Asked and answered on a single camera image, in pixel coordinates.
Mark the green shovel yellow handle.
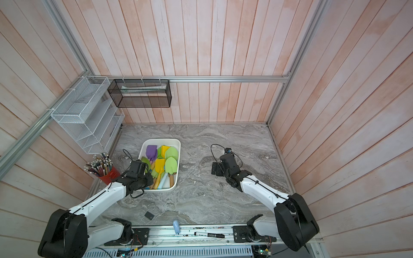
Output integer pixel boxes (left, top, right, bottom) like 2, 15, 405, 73
165, 147, 179, 161

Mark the olive green pointed shovel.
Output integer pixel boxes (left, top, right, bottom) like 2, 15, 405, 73
140, 157, 151, 169

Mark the light blue shovel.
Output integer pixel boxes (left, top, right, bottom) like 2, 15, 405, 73
158, 172, 169, 189

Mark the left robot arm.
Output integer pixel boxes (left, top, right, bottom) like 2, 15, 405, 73
38, 160, 153, 258

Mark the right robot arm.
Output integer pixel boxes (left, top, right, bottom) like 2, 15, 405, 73
211, 152, 319, 251

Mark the purple shovel square blade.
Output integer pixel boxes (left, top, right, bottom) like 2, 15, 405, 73
146, 145, 158, 162

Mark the light green shovel wide blade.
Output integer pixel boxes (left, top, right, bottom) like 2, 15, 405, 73
165, 158, 178, 188

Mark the white plastic storage box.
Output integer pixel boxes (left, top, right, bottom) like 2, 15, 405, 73
139, 138, 181, 192

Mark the red cup of pencils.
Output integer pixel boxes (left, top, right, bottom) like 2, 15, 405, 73
84, 153, 120, 185

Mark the small black square piece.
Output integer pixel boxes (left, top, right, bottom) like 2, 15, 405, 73
144, 211, 154, 220

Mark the light blue small cylinder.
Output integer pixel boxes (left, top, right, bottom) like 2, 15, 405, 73
173, 220, 181, 234

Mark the black marker pen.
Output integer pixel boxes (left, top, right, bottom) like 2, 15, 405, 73
194, 232, 225, 239

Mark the white wire mesh shelf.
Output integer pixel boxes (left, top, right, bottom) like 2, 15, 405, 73
51, 76, 125, 154

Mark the black mesh wall basket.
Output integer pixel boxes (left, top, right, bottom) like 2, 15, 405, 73
108, 78, 172, 108

